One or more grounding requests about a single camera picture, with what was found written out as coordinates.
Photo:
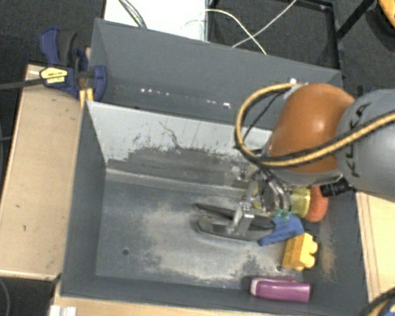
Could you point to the yellow toy brick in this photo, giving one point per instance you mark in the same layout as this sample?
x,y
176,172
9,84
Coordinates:
x,y
299,252

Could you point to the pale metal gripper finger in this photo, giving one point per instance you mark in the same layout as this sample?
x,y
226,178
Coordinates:
x,y
237,219
246,224

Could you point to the orange-red toy carrot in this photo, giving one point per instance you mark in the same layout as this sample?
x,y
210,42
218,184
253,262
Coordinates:
x,y
317,208

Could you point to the black cylinder on white bracket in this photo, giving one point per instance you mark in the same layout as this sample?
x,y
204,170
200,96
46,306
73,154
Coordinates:
x,y
334,188

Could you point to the yellow cup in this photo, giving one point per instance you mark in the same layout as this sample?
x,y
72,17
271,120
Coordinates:
x,y
300,202

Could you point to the purple and white stapler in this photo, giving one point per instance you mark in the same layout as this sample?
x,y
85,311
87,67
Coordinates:
x,y
282,290

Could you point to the black sunglasses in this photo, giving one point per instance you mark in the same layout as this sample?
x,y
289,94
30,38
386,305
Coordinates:
x,y
216,229

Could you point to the pale wood board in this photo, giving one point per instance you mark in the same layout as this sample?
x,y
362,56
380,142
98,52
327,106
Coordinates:
x,y
39,173

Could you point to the blue flat block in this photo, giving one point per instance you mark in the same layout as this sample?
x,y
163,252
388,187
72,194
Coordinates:
x,y
284,231

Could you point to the grey metal bin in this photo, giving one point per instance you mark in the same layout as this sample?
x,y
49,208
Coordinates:
x,y
157,221

